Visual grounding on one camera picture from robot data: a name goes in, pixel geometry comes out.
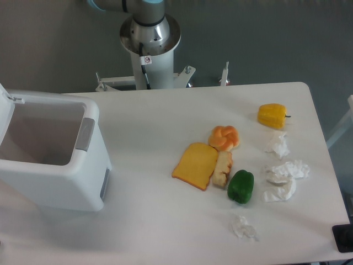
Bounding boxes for orange knotted bread roll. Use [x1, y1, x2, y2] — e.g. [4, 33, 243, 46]
[208, 125, 240, 151]

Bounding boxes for green bell pepper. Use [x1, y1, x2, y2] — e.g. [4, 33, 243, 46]
[227, 169, 254, 204]

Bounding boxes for crumpled white tissue upper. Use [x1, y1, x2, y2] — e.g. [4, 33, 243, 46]
[264, 131, 290, 160]

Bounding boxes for white frame right edge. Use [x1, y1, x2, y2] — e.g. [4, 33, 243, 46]
[326, 95, 352, 149]

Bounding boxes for white trash can lid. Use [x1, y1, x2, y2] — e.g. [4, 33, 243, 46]
[0, 84, 25, 143]

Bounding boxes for crumpled white tissue lower right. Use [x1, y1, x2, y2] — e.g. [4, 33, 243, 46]
[262, 180, 296, 203]

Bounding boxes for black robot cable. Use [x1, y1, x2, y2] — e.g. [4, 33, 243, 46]
[138, 43, 152, 90]

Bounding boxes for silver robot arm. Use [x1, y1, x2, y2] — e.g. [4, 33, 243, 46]
[87, 1, 181, 56]

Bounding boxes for black device at edge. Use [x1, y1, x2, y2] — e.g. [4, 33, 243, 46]
[332, 224, 352, 253]

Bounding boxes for yellow bell pepper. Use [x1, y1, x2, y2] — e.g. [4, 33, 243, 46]
[257, 103, 291, 129]

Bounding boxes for beige bread piece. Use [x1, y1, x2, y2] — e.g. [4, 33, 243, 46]
[212, 151, 233, 188]

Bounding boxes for crumpled white tissue middle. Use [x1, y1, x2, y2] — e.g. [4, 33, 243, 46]
[264, 160, 310, 185]

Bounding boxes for crumpled white tissue front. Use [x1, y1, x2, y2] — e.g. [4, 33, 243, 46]
[230, 215, 259, 241]

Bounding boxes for white trash can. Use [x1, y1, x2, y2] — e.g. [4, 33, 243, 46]
[1, 91, 111, 211]

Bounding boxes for yellow toast slice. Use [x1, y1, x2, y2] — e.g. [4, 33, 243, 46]
[172, 142, 218, 191]

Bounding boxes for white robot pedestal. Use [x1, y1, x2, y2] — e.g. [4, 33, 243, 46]
[95, 49, 232, 93]

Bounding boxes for crumpled white tissue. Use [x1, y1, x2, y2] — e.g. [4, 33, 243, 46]
[264, 160, 310, 185]
[262, 180, 296, 203]
[230, 215, 259, 241]
[264, 131, 290, 160]

